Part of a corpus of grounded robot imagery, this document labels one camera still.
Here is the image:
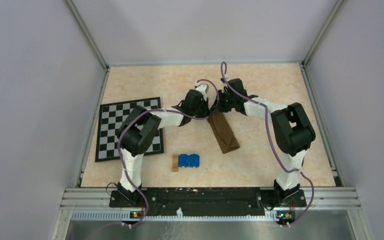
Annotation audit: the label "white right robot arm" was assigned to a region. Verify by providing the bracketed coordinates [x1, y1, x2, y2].
[216, 78, 316, 206]

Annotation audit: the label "small wooden block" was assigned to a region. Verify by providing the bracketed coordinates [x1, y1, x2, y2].
[171, 154, 179, 173]

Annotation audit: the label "aluminium frame rail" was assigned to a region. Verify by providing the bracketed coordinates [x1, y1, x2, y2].
[59, 0, 362, 213]

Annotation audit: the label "brown cloth napkin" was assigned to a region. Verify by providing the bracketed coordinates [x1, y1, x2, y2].
[207, 112, 240, 154]

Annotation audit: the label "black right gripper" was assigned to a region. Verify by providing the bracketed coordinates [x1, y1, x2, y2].
[210, 90, 236, 114]

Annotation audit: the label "black white checkerboard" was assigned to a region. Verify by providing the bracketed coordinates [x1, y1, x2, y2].
[94, 96, 165, 163]

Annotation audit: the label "white cable duct strip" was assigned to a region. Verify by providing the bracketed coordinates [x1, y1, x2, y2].
[71, 210, 279, 222]

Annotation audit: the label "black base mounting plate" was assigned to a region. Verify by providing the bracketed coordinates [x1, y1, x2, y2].
[109, 187, 307, 217]

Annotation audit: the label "blue toy car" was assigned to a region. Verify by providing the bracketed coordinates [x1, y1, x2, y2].
[178, 153, 200, 168]

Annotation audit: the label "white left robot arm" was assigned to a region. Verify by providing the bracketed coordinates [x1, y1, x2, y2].
[116, 84, 210, 207]

